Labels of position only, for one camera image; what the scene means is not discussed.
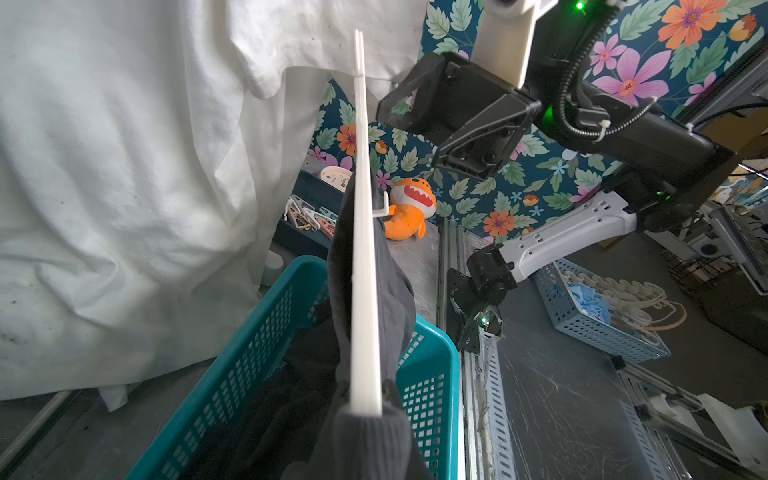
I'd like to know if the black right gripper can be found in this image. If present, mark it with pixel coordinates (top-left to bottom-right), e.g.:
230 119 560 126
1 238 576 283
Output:
376 52 542 180

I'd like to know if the plain white t-shirt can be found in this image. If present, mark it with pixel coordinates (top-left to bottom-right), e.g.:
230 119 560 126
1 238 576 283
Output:
1 1 427 409

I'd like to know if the dark grey t-shirt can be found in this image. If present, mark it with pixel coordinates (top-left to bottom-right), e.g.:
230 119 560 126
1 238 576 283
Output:
179 173 433 480

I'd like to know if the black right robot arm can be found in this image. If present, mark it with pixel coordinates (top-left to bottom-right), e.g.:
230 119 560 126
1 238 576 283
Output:
376 1 736 353

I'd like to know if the orange plush toy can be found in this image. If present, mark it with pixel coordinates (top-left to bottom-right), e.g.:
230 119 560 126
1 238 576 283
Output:
384 178 437 241

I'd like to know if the teal clothespin tray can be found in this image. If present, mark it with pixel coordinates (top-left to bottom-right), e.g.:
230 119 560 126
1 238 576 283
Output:
274 171 343 259

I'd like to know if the white perforated basket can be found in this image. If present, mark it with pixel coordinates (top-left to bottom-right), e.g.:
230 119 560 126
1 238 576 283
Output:
534 260 671 363

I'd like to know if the teal laundry basket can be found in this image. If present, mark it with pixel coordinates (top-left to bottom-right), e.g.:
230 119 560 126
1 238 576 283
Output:
130 256 459 479

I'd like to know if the white steel clothes rack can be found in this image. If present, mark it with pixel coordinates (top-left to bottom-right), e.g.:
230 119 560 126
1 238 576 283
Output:
1 390 82 479

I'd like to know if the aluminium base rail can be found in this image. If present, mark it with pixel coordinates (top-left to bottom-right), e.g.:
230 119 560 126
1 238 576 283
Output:
436 218 516 479

